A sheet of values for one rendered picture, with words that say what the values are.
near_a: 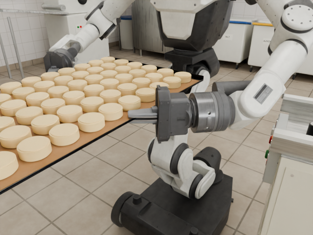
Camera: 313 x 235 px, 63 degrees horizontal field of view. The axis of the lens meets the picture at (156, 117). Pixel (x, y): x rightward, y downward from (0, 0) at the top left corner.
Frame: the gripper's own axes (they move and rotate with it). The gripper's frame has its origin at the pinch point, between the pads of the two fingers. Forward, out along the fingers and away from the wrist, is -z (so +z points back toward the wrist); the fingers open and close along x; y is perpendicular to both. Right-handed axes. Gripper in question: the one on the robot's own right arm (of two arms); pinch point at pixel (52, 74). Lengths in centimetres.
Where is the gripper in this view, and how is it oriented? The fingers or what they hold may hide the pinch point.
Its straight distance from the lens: 87.7
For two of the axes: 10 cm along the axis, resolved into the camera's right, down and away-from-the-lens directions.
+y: 9.9, -0.6, 1.3
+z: -1.4, -4.5, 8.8
